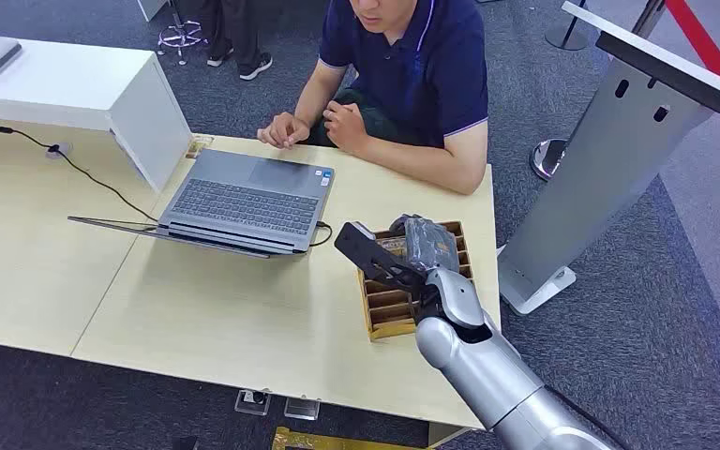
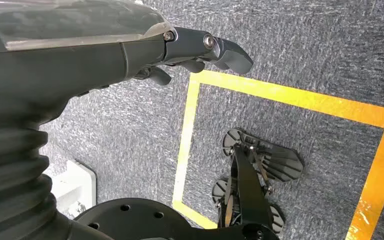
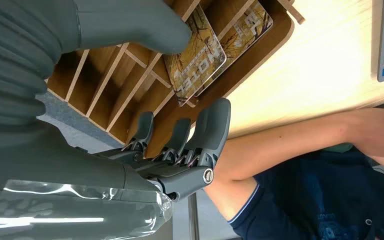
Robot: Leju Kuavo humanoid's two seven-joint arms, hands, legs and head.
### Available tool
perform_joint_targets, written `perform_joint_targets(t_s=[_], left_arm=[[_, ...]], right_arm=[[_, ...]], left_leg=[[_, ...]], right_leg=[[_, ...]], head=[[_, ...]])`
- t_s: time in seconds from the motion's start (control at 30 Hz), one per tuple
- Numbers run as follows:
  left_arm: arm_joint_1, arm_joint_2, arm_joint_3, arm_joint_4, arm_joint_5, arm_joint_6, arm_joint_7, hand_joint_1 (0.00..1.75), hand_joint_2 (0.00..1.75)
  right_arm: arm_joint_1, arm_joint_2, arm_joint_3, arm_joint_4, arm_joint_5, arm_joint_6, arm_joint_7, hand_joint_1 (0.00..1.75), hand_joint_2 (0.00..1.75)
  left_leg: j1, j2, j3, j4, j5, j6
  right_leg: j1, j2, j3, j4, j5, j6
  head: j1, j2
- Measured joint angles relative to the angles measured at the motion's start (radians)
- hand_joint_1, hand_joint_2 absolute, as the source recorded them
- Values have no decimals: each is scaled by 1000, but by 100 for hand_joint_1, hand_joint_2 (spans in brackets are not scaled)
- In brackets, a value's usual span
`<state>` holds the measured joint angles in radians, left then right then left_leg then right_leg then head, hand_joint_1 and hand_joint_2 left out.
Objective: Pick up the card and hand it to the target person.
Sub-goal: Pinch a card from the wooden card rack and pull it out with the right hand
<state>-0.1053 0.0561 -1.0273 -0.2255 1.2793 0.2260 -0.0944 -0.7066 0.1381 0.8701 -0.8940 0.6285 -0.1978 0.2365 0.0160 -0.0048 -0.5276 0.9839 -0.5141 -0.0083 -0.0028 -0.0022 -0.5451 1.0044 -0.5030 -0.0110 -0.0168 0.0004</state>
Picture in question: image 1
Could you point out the person's left hand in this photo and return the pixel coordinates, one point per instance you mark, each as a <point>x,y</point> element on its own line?
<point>344,124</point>

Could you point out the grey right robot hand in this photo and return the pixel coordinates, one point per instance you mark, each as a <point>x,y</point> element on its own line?
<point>429,245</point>

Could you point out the person's right hand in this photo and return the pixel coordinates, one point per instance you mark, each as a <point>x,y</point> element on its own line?
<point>284,132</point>

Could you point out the person's left forearm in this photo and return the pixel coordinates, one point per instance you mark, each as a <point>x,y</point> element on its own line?
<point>428,164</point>

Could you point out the person's right forearm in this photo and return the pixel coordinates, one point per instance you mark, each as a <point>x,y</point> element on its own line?
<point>319,93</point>

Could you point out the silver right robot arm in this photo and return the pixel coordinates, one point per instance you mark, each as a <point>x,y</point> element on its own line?
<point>490,372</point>

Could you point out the printed hotel card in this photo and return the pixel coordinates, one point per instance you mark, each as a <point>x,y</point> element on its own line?
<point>392,247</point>

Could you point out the wooden slotted card holder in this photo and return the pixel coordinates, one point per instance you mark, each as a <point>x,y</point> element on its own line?
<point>391,310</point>

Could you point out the seated person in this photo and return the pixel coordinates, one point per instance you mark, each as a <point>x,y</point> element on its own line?
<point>416,68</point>

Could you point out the standing person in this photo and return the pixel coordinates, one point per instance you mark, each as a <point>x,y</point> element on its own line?
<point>236,31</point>

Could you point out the grey open laptop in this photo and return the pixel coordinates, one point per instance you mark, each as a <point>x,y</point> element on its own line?
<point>242,202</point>

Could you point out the small clear acrylic stand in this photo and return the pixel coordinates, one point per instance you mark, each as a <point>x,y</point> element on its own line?
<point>198,146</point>

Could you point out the chrome stool base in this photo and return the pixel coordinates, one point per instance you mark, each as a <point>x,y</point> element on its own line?
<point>181,34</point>

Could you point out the chrome stanchion base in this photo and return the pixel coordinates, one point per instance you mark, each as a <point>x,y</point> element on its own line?
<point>566,38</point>
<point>546,159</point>

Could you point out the white cabinet corner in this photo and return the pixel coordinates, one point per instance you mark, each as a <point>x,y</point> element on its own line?
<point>151,8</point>

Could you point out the grey kiosk stand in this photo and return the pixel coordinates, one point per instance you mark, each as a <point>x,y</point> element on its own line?
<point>596,161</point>

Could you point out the white box shelf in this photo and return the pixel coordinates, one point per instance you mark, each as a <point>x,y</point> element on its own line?
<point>87,87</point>

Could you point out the clear acrylic block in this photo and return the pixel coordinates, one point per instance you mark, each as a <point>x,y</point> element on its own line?
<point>252,402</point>
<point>302,409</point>

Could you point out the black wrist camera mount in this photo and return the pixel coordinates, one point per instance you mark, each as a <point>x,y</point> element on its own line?
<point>372,256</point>

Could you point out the gold metal frame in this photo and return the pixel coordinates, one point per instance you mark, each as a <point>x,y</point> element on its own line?
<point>335,441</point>

